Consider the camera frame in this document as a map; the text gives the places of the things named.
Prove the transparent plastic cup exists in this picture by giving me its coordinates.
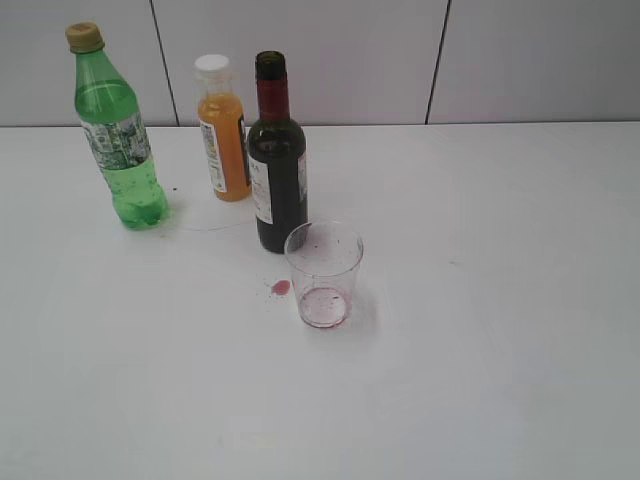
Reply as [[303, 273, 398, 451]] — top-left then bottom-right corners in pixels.
[[284, 221, 364, 329]]

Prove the dark red wine bottle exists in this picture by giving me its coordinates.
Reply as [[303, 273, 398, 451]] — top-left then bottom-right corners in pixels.
[[247, 50, 308, 254]]

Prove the orange juice bottle white cap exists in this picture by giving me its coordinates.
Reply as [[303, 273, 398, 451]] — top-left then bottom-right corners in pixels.
[[194, 54, 251, 202]]

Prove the green plastic soda bottle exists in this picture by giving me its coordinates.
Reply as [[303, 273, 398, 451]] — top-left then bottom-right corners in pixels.
[[65, 22, 169, 230]]

